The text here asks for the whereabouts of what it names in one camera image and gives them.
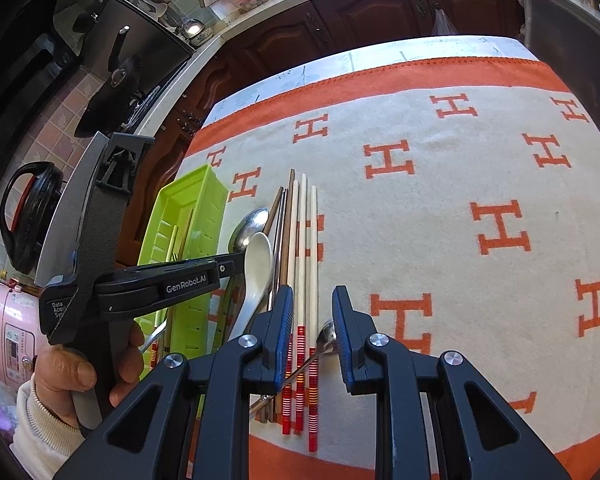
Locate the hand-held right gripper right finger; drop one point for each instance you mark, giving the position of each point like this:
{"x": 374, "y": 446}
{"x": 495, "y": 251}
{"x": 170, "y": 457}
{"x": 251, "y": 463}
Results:
{"x": 342, "y": 340}

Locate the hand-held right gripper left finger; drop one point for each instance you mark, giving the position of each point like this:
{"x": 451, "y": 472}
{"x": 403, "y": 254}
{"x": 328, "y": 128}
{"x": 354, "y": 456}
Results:
{"x": 285, "y": 340}

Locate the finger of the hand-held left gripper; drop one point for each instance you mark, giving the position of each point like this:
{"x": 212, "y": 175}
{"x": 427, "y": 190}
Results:
{"x": 227, "y": 266}
{"x": 102, "y": 230}

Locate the small steel spoon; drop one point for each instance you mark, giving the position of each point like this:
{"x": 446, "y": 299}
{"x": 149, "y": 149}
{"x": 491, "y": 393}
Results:
{"x": 325, "y": 335}

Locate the white ceramic spoon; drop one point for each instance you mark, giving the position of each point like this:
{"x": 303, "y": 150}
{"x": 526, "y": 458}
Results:
{"x": 257, "y": 270}

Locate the long steel spoon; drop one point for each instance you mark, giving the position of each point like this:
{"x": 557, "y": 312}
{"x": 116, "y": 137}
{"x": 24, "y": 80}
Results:
{"x": 250, "y": 227}

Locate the steel fork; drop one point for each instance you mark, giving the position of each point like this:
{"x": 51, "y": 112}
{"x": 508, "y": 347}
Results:
{"x": 152, "y": 337}

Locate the bamboo chopstick black-banded red end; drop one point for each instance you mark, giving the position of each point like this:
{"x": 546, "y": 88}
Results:
{"x": 153, "y": 355}

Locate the green plastic utensil tray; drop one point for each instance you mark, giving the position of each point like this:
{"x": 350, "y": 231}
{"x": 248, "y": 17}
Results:
{"x": 200, "y": 200}

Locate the person's left forearm white sleeve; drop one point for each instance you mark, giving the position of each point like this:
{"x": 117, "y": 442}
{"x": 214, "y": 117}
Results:
{"x": 35, "y": 440}

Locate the person's left hand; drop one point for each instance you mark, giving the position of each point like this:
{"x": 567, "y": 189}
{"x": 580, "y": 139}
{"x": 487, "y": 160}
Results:
{"x": 60, "y": 375}

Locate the low steel splash guard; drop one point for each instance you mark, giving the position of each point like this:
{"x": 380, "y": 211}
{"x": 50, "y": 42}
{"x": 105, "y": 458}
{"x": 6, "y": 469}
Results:
{"x": 65, "y": 210}

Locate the black pressure cooker lid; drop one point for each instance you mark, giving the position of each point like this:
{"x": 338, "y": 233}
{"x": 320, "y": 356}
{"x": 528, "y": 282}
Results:
{"x": 27, "y": 220}

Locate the pink rice cooker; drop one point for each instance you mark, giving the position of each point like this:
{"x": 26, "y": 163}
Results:
{"x": 15, "y": 330}

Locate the black wok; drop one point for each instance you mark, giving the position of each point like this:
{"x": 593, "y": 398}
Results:
{"x": 110, "y": 100}

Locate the orange beige printed blanket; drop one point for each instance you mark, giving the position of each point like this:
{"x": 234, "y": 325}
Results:
{"x": 455, "y": 240}

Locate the black range hood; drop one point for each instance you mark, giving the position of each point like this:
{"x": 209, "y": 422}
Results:
{"x": 25, "y": 60}

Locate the large steel splash guard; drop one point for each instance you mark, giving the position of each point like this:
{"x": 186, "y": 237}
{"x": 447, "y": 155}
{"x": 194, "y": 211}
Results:
{"x": 150, "y": 45}

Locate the small steel teapot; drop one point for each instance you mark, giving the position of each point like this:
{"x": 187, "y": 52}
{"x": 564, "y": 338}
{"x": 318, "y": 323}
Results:
{"x": 195, "y": 32}

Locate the pale floral table cover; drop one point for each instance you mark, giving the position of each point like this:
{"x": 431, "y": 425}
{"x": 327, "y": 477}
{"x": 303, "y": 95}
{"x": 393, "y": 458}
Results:
{"x": 380, "y": 55}

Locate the dark wooden kitchen cabinets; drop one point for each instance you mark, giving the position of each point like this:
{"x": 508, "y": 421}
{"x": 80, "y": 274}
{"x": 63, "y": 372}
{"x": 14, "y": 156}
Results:
{"x": 360, "y": 15}

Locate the hanging plastic bag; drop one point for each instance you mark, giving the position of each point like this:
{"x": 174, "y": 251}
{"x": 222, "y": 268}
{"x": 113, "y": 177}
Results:
{"x": 444, "y": 22}

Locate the steel cabinet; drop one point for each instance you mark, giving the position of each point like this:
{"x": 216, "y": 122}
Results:
{"x": 565, "y": 15}

